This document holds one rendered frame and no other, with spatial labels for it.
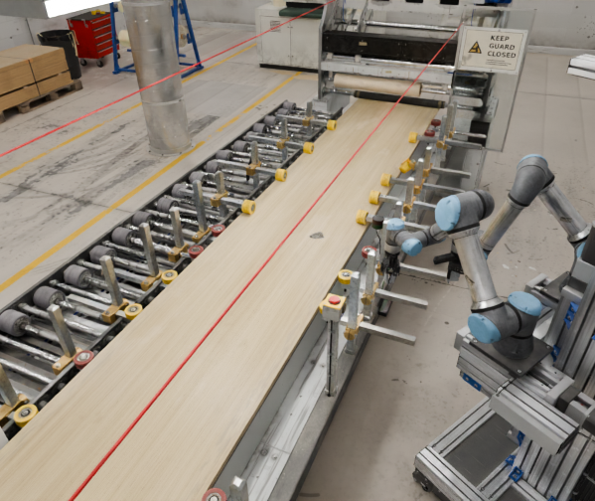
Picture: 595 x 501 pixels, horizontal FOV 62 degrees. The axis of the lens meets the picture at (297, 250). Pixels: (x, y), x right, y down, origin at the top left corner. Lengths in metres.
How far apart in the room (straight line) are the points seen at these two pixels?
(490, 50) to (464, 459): 3.07
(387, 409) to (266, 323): 1.13
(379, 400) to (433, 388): 0.35
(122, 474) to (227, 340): 0.67
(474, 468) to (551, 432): 0.80
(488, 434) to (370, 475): 0.64
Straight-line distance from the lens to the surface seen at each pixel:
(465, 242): 1.85
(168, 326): 2.33
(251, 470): 2.15
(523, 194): 2.21
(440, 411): 3.17
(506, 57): 4.50
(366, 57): 4.78
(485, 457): 2.80
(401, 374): 3.30
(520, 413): 2.03
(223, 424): 1.94
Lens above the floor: 2.46
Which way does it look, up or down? 35 degrees down
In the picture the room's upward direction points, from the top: 1 degrees counter-clockwise
